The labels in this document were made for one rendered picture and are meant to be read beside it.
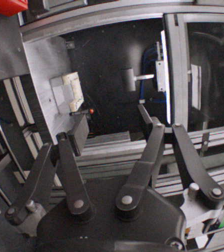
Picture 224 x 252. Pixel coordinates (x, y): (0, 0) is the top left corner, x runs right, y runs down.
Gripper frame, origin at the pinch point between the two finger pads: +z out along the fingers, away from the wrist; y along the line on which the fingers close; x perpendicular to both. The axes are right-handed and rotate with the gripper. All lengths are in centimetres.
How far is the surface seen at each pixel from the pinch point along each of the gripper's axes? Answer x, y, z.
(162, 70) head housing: 2.2, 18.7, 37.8
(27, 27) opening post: 21.9, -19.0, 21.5
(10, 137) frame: -15, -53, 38
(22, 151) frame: -23, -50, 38
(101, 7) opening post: 21.7, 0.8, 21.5
